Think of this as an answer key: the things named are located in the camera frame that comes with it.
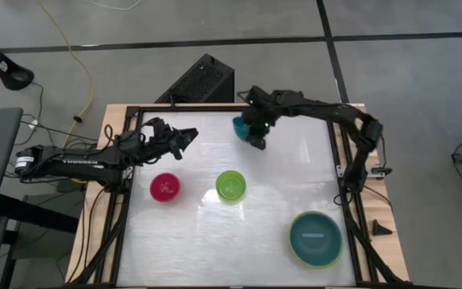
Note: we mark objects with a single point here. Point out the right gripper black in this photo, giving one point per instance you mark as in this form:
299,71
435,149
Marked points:
260,118

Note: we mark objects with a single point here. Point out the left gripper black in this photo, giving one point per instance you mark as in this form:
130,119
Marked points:
163,136

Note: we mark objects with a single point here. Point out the small teal bowl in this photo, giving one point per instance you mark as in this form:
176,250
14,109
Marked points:
240,128

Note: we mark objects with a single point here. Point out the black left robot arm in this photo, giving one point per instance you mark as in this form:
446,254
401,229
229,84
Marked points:
74,162

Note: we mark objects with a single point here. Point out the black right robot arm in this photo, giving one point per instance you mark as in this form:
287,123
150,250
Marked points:
335,110

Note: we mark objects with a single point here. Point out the small pink bowl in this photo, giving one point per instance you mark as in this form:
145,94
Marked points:
165,187

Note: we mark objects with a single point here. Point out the small green bowl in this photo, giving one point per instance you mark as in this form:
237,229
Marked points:
231,186

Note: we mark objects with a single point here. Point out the black perforated box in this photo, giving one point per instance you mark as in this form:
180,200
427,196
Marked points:
199,80

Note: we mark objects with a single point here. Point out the large teal bowl green rim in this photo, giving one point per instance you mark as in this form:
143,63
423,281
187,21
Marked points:
315,245

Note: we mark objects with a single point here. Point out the white power plug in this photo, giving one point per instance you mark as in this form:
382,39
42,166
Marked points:
33,124

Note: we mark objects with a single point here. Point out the black curved stand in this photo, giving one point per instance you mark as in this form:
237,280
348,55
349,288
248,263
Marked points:
6,68

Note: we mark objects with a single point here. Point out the black table frame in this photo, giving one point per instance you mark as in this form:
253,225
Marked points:
122,225

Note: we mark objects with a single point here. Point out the small metal clamp bracket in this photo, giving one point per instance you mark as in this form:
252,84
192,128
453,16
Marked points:
381,171

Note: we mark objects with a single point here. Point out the black triangular bracket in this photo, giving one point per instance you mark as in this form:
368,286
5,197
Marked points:
380,229

